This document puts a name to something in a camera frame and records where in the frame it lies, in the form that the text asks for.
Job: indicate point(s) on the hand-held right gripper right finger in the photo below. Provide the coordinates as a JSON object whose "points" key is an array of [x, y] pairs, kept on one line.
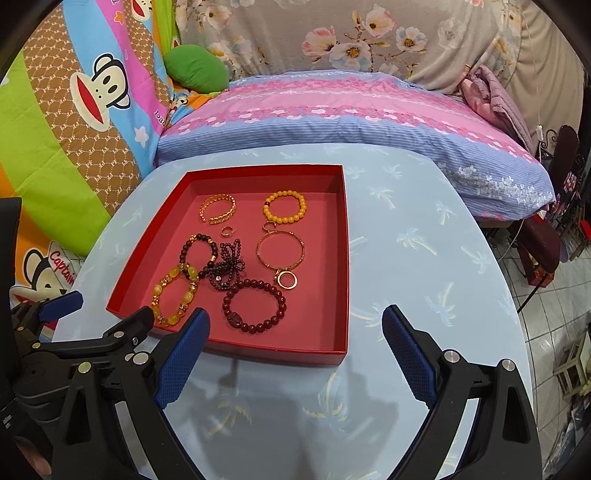
{"points": [[411, 355]]}

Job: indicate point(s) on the thin rose gold bangle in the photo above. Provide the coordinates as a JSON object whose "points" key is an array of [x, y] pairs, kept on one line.
{"points": [[258, 251]]}

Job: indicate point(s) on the wooden stool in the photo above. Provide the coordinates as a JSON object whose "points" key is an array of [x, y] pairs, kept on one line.
{"points": [[575, 369]]}

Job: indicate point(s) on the grey floral sheet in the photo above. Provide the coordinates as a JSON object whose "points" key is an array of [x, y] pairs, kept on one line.
{"points": [[415, 27]]}

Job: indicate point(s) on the pink blue striped quilt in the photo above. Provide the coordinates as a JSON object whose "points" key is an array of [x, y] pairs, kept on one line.
{"points": [[346, 115]]}

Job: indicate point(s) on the dark metal chair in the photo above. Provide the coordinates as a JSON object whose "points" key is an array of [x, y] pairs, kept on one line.
{"points": [[565, 152]]}

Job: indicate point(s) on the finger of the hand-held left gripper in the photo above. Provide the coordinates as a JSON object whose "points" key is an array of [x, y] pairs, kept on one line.
{"points": [[60, 304], [131, 327]]}

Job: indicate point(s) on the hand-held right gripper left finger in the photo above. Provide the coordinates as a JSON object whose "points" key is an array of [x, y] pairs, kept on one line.
{"points": [[182, 360]]}

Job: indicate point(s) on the pink quilted cloth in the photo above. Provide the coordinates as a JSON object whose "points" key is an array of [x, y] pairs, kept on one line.
{"points": [[494, 97]]}

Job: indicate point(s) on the green pillow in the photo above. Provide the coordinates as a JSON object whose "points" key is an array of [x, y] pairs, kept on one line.
{"points": [[196, 69]]}

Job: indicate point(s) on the small gold hoop earring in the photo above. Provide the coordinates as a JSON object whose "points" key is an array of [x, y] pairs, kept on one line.
{"points": [[264, 226]]}

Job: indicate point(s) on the dark maroon cloth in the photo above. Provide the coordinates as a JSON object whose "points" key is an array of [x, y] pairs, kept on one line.
{"points": [[540, 244]]}

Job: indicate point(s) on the cartoon monkey printed blanket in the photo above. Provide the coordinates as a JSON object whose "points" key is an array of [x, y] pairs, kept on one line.
{"points": [[69, 138]]}

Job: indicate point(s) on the red shallow tray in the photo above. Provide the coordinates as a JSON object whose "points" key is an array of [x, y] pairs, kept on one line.
{"points": [[314, 332]]}

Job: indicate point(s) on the person's left hand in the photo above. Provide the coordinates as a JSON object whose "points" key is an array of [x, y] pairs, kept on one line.
{"points": [[37, 461]]}

